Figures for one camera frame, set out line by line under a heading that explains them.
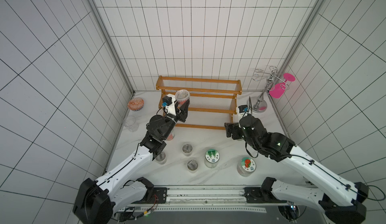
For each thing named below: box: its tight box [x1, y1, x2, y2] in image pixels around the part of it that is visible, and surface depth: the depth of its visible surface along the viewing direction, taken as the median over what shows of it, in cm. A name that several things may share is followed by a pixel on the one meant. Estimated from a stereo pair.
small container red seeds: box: [174, 89, 191, 108], surface depth 68 cm
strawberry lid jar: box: [236, 156, 257, 177], surface depth 77 cm
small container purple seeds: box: [181, 142, 193, 157], surface depth 85 cm
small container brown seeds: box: [186, 158, 199, 174], surface depth 79 cm
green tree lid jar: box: [204, 148, 221, 169], surface depth 79 cm
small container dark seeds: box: [155, 151, 167, 165], surface depth 81 cm
